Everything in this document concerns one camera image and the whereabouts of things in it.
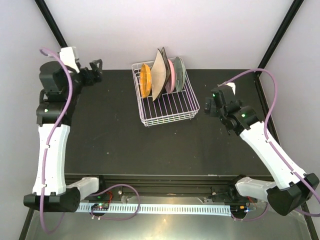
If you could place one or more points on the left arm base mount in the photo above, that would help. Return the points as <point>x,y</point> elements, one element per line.
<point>108,194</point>

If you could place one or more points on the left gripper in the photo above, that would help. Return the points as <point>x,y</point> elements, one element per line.
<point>97,73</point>

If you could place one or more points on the left black frame post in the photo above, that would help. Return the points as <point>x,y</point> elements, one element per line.
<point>53,26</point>

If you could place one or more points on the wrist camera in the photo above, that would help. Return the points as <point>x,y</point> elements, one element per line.
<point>69,56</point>
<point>232,85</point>

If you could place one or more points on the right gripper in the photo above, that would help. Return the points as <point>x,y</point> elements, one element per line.
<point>210,103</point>

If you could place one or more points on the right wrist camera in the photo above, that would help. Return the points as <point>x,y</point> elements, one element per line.
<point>232,85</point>

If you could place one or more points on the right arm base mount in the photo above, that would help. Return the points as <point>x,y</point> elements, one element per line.
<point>228,195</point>

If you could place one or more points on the right black frame post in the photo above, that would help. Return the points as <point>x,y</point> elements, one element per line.
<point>282,29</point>

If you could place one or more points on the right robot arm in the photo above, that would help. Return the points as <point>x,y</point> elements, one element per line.
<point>291,185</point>

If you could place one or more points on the white slotted cable duct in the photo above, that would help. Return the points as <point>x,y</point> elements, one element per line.
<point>168,209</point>

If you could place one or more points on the black frame post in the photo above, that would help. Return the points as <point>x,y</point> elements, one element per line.
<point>53,26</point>
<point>282,29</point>

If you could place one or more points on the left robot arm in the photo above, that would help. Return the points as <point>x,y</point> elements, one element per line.
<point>57,103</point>

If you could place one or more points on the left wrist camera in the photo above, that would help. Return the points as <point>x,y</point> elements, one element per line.
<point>69,56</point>

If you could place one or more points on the white wire dish rack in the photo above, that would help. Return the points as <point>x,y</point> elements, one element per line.
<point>169,107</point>

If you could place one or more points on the pink round plate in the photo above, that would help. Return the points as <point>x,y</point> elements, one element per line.
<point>170,86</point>

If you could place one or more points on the white square plate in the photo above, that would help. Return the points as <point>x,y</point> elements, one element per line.
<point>158,75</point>

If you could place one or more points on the green floral plate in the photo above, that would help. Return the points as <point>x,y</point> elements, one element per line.
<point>180,73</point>

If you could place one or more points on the orange dotted scalloped plate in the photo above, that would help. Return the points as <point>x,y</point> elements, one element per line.
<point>145,80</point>

